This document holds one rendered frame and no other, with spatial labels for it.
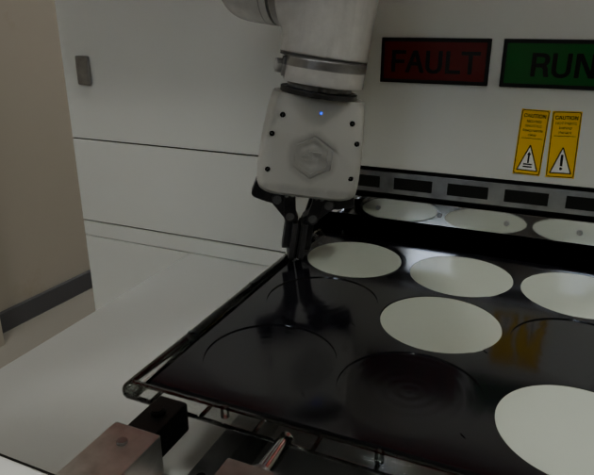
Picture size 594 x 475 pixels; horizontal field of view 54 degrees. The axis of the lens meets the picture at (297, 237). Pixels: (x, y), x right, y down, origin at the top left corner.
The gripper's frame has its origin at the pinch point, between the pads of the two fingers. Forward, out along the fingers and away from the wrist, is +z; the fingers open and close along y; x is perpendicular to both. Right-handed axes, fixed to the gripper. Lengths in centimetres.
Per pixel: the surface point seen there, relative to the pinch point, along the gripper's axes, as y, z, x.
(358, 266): 6.6, 1.6, -2.3
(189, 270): -12.1, 12.4, 16.3
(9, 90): -93, 16, 170
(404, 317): 8.8, 1.4, -13.6
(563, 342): 20.4, -0.2, -18.5
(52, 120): -83, 28, 185
